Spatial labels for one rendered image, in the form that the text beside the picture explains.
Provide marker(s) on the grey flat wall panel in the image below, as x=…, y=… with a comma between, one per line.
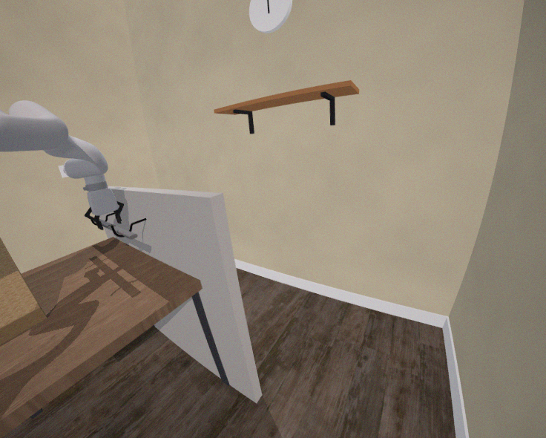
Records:
x=189, y=231

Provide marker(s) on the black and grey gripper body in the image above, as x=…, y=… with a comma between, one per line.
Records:
x=102, y=201

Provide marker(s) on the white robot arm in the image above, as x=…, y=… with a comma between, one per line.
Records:
x=42, y=130

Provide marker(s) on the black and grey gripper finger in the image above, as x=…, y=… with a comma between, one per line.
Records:
x=96, y=218
x=117, y=215

